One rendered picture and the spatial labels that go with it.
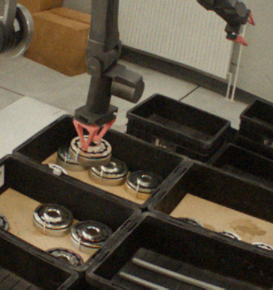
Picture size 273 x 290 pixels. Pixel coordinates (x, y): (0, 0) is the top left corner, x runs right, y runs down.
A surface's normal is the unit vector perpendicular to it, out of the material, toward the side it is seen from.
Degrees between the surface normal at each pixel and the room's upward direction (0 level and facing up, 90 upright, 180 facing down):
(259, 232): 0
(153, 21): 90
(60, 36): 88
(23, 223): 0
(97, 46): 108
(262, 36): 90
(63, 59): 91
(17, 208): 0
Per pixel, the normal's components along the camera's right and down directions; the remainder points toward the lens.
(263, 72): -0.47, 0.36
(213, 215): 0.14, -0.86
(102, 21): -0.45, 0.63
